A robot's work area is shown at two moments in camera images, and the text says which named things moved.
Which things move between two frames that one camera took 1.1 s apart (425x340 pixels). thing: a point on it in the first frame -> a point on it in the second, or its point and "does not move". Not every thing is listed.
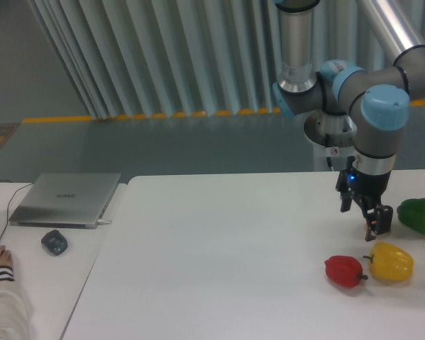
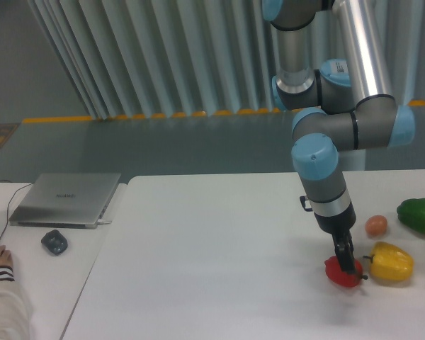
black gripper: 367,190 -> 341,224
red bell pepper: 344,270 does not move
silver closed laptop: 73,200 does not move
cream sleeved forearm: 8,315 does not move
